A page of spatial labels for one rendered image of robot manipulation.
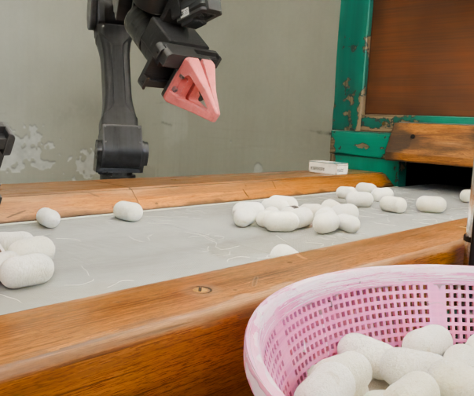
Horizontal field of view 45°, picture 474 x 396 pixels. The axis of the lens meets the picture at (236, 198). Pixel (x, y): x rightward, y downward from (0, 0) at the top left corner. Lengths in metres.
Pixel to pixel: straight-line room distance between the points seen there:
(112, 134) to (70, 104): 1.90
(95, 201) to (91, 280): 0.26
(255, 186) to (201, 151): 1.74
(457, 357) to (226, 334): 0.11
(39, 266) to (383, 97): 0.88
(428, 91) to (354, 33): 0.19
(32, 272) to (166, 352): 0.15
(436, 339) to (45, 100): 2.59
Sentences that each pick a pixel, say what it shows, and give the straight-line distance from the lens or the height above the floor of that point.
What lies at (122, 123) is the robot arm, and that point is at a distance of 1.01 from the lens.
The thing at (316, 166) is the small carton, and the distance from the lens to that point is 1.02.
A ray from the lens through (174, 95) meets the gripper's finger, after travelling 0.74.
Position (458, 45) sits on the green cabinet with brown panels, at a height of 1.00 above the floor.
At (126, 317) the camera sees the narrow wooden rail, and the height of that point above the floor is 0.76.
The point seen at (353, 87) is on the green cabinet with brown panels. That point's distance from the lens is 1.17.
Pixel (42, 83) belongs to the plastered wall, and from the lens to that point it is 2.81.
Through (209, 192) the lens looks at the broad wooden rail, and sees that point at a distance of 0.75.
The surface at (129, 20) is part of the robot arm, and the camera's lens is 0.81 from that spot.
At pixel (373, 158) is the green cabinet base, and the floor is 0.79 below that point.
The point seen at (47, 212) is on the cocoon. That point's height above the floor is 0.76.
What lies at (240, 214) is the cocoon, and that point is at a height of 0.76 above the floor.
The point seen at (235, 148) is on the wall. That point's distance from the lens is 2.42.
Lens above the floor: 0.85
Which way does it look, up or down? 8 degrees down
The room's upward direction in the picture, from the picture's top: 3 degrees clockwise
